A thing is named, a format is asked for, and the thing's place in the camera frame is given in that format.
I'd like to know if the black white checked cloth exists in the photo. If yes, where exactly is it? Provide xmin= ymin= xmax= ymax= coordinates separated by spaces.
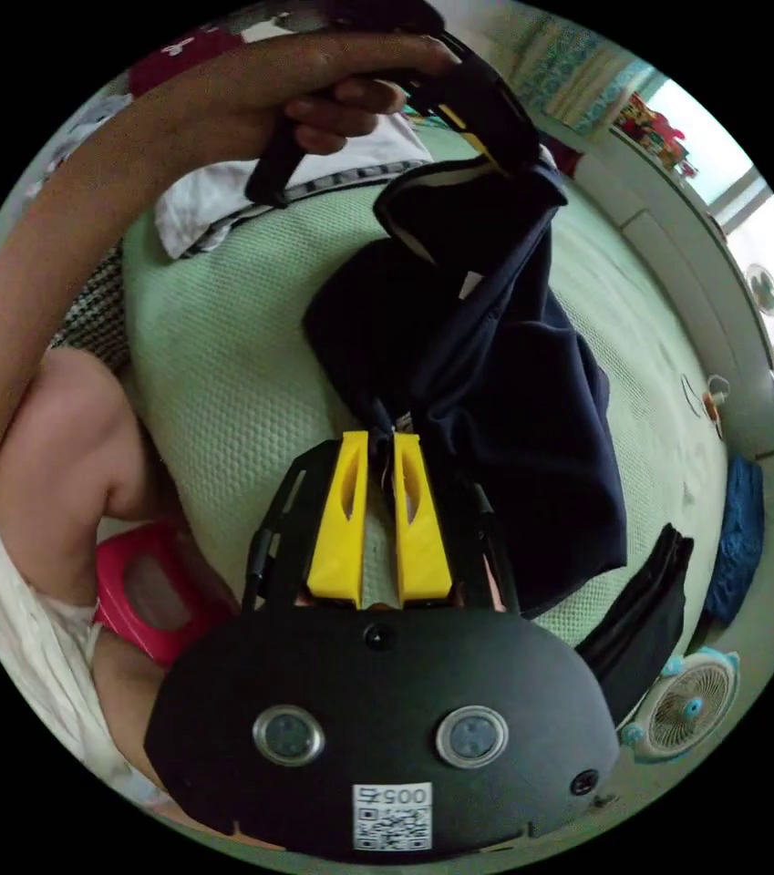
xmin=49 ymin=244 xmax=132 ymax=376

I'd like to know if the person's left forearm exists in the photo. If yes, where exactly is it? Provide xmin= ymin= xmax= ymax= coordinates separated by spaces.
xmin=0 ymin=42 xmax=292 ymax=474

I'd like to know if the bed with green woven mat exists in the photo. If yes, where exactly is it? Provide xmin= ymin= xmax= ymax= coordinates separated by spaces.
xmin=116 ymin=124 xmax=733 ymax=654

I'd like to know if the window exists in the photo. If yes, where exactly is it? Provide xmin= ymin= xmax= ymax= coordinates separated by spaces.
xmin=612 ymin=73 xmax=774 ymax=346

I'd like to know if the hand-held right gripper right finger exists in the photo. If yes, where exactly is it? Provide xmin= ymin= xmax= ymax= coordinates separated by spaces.
xmin=394 ymin=432 xmax=454 ymax=609

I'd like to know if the pile of clothes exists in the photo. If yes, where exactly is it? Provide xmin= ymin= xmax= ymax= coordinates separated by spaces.
xmin=24 ymin=5 xmax=333 ymax=200

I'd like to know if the dark blue t-shirt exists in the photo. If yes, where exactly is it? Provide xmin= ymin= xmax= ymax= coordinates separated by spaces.
xmin=303 ymin=158 xmax=629 ymax=618

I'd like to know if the small round white fan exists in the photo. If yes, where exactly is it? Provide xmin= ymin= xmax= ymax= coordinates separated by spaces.
xmin=744 ymin=262 xmax=774 ymax=320

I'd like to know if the white shirt with dark trim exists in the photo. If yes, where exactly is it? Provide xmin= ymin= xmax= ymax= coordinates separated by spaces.
xmin=156 ymin=112 xmax=437 ymax=261

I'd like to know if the person's left hand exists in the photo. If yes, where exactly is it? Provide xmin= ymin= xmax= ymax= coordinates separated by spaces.
xmin=268 ymin=32 xmax=464 ymax=157

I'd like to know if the white and blue table fan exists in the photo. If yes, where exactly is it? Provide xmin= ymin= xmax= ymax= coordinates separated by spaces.
xmin=616 ymin=649 xmax=743 ymax=767

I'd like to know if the green patterned curtain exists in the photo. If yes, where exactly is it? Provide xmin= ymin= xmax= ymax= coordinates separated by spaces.
xmin=495 ymin=12 xmax=655 ymax=137

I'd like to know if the black folded garment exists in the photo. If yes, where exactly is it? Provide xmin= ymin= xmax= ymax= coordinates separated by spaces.
xmin=573 ymin=521 xmax=697 ymax=727

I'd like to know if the person's body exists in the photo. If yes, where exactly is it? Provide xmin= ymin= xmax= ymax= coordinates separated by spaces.
xmin=0 ymin=341 xmax=251 ymax=832

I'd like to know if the blue garment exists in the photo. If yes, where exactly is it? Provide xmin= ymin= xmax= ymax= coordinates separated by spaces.
xmin=699 ymin=453 xmax=766 ymax=627

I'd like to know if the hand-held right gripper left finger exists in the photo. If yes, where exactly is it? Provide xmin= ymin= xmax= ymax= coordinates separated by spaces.
xmin=306 ymin=431 xmax=369 ymax=611

